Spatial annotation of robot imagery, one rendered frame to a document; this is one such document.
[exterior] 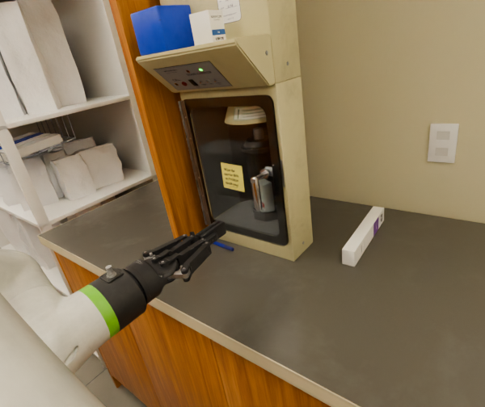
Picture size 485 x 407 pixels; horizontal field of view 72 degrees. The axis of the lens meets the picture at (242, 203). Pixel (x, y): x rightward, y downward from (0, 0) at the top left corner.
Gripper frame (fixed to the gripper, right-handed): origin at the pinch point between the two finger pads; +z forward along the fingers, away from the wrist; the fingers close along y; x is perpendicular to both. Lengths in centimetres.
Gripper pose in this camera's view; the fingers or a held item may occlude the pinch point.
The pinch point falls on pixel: (211, 233)
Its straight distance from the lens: 72.8
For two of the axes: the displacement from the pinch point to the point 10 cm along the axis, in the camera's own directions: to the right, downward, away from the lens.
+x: 1.4, 9.0, 4.2
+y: -7.7, -1.7, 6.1
